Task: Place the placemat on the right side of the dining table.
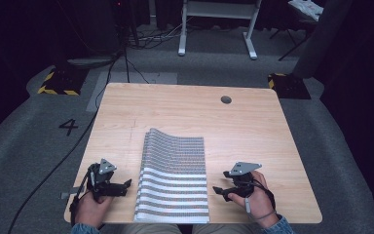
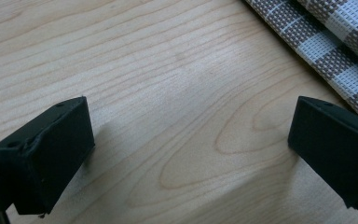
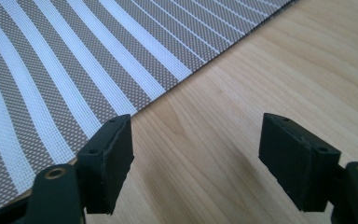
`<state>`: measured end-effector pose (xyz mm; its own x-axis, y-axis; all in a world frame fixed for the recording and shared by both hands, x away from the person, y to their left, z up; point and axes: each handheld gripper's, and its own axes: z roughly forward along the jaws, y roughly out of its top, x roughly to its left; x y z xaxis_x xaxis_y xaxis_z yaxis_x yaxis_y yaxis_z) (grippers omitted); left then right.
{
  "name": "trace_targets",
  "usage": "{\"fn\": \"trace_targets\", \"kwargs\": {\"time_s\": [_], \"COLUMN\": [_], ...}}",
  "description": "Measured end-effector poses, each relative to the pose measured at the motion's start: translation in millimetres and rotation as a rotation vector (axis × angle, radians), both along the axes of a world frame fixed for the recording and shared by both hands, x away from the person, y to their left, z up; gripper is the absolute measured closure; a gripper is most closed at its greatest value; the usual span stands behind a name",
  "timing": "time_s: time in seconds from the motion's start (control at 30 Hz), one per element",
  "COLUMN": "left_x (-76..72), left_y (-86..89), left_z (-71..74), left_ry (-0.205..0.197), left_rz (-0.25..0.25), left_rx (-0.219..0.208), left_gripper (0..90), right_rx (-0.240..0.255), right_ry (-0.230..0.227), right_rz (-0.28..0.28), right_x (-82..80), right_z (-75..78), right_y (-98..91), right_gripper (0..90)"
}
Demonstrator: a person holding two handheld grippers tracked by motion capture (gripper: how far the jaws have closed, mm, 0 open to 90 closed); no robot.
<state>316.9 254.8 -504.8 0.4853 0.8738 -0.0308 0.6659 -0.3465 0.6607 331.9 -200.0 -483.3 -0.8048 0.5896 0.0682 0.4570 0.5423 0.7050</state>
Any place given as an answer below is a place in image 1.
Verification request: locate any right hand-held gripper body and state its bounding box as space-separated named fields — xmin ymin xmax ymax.
xmin=222 ymin=161 xmax=263 ymax=199

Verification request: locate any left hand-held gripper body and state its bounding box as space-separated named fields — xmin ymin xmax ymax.
xmin=86 ymin=158 xmax=129 ymax=200

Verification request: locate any person's right hand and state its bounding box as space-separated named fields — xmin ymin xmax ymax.
xmin=228 ymin=170 xmax=280 ymax=229

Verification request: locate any person's left hand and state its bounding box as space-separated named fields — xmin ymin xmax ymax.
xmin=74 ymin=190 xmax=115 ymax=229

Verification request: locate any person's right leg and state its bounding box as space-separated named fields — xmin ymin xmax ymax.
xmin=191 ymin=222 xmax=258 ymax=234

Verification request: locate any person's leg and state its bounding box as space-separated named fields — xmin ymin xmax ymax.
xmin=191 ymin=222 xmax=258 ymax=234
xmin=120 ymin=222 xmax=183 ymax=234

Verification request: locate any grey striped cloth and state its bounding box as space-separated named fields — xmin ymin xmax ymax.
xmin=132 ymin=127 xmax=210 ymax=224

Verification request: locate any person's left leg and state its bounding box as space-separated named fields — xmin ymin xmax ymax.
xmin=120 ymin=222 xmax=183 ymax=234

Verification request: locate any black folding chair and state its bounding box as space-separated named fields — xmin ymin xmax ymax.
xmin=268 ymin=0 xmax=325 ymax=62

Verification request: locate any grey curtain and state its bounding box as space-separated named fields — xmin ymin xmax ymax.
xmin=291 ymin=0 xmax=355 ymax=80

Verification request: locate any white bag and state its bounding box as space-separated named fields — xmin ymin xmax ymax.
xmin=287 ymin=0 xmax=324 ymax=23

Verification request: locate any black right gripper strap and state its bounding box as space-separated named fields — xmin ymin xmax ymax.
xmin=243 ymin=177 xmax=278 ymax=222

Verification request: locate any black gripper strap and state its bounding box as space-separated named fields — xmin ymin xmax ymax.
xmin=243 ymin=177 xmax=278 ymax=222
xmin=59 ymin=165 xmax=95 ymax=227

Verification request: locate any black left gripper strap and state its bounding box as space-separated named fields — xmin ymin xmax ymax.
xmin=59 ymin=165 xmax=95 ymax=227

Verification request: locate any long black floor cable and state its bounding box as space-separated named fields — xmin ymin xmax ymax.
xmin=7 ymin=48 xmax=125 ymax=234

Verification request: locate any black yellow striped base plate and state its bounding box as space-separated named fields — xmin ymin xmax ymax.
xmin=267 ymin=72 xmax=312 ymax=100
xmin=37 ymin=66 xmax=89 ymax=97

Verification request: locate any bundle of floor cables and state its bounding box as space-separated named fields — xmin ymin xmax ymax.
xmin=123 ymin=22 xmax=196 ymax=52

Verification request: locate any white metal desk frame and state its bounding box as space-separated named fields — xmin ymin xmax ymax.
xmin=177 ymin=0 xmax=263 ymax=60

